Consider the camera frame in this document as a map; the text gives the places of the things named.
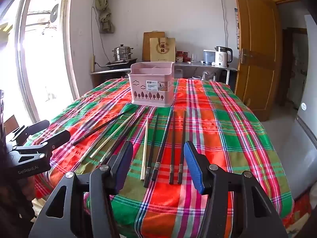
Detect thin wall cable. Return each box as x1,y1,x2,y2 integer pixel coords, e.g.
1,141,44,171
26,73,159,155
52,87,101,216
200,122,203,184
216,0,230,47

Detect person's left forearm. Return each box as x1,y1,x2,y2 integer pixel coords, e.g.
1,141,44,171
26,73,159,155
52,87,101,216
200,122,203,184
0,176,37,238

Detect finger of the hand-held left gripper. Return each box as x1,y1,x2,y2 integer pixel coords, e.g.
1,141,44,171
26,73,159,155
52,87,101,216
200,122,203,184
10,120,50,143
12,130,72,158

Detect wooden door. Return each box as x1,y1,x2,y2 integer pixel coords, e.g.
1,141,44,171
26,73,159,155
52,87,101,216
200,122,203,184
231,0,283,122

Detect stainless steel steamer pot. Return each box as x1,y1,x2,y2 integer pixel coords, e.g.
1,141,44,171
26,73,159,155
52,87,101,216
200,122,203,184
112,44,134,62

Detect stainless steel table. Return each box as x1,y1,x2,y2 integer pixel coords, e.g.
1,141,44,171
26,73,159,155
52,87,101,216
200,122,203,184
173,61,238,86

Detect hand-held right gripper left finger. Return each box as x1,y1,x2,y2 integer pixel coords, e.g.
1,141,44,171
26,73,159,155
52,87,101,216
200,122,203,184
28,141,134,238

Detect outdoor fan unit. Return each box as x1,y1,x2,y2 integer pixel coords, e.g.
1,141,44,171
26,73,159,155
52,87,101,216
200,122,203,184
48,3,60,28

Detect white framed window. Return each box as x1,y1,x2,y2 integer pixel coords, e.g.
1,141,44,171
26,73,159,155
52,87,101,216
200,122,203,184
0,0,80,135

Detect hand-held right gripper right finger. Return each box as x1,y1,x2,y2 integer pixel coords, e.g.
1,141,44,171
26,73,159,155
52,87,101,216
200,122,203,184
183,141,289,238

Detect wooden cutting board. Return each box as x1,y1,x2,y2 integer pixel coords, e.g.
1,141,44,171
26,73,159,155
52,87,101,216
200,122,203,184
142,31,166,62

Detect pink plastic utensil basket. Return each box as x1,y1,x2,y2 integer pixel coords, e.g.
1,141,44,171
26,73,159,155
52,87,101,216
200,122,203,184
128,62,176,107

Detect grey refrigerator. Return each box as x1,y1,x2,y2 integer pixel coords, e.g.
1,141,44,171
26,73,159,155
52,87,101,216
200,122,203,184
279,15,317,205

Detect plaid tablecloth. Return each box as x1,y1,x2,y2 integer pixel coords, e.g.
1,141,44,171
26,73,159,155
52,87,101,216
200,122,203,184
23,78,295,238

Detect black chopstick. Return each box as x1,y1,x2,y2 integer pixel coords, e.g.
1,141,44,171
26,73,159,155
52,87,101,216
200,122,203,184
100,113,145,164
143,113,159,188
177,110,187,185
151,118,172,181
169,111,175,185
72,111,128,146

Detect wall calendar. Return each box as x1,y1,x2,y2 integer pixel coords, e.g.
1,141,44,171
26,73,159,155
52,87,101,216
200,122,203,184
234,7,240,50

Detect beige wooden chopstick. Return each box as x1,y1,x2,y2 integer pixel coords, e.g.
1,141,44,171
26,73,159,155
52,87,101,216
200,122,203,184
90,113,136,158
79,119,125,163
140,118,149,180

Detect white electric kettle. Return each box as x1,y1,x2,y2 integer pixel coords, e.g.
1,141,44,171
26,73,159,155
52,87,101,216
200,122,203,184
214,46,233,68

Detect tied beige curtain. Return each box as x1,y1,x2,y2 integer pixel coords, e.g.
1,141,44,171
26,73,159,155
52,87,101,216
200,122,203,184
95,0,116,34

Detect black induction cooker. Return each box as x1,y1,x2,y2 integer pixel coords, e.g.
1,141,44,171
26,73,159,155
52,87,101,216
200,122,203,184
105,58,138,68

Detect crumpled plastic bags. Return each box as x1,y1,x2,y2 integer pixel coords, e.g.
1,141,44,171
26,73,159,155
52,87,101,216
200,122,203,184
201,70,219,82

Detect grey-blue plastic container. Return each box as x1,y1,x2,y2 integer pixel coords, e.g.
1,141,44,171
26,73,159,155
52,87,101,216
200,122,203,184
203,49,216,64

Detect tan paper gift bag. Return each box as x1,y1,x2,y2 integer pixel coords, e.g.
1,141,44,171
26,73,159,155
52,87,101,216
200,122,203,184
149,37,176,62

